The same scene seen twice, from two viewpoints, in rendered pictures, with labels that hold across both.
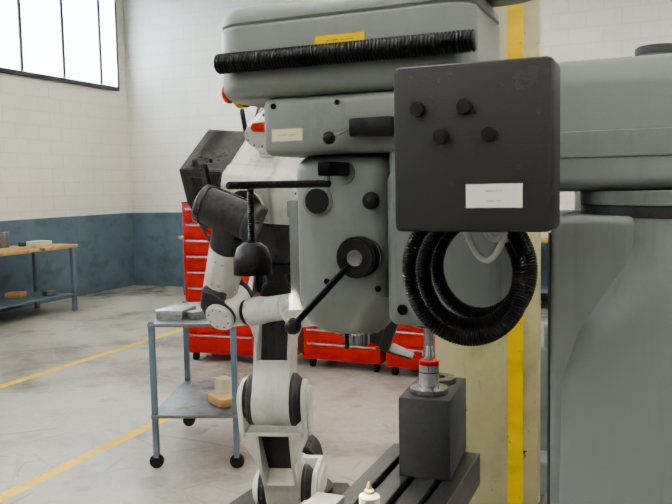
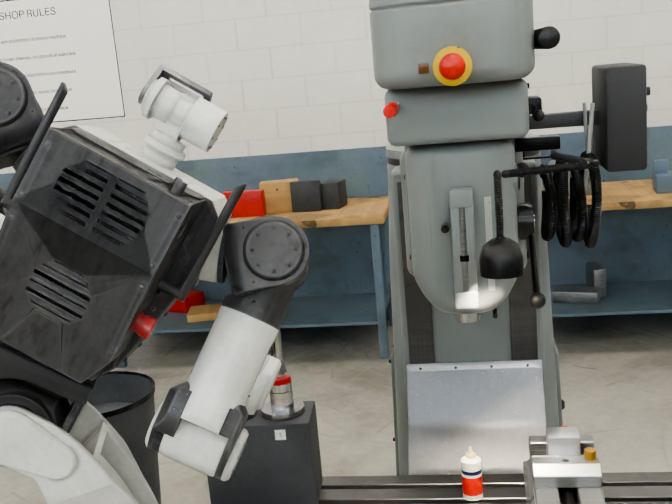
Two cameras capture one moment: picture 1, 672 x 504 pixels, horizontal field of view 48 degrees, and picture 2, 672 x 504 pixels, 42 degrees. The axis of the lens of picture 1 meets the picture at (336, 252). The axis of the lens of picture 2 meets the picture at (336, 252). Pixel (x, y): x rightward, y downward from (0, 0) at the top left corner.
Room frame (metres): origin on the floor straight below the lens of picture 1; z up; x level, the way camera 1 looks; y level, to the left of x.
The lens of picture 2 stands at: (2.03, 1.47, 1.79)
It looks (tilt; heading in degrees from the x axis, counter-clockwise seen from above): 12 degrees down; 256
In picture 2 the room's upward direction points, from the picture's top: 5 degrees counter-clockwise
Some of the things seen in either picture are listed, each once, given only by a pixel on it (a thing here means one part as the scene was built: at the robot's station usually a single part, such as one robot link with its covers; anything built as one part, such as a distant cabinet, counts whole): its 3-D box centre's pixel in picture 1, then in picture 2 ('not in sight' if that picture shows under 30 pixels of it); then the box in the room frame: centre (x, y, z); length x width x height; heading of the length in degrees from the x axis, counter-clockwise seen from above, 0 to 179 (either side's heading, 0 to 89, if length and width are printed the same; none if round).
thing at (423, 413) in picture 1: (433, 422); (263, 452); (1.80, -0.23, 1.00); 0.22 x 0.12 x 0.20; 161
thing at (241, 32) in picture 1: (359, 55); (452, 35); (1.40, -0.05, 1.81); 0.47 x 0.26 x 0.16; 67
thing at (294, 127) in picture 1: (374, 127); (457, 106); (1.39, -0.07, 1.68); 0.34 x 0.24 x 0.10; 67
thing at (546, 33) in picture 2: (338, 53); (535, 39); (1.26, -0.01, 1.79); 0.45 x 0.04 x 0.04; 67
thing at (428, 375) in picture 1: (429, 375); (281, 394); (1.76, -0.21, 1.13); 0.05 x 0.05 x 0.06
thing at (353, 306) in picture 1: (357, 242); (463, 221); (1.41, -0.04, 1.47); 0.21 x 0.19 x 0.32; 157
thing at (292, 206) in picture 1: (301, 255); (463, 247); (1.45, 0.07, 1.45); 0.04 x 0.04 x 0.21; 67
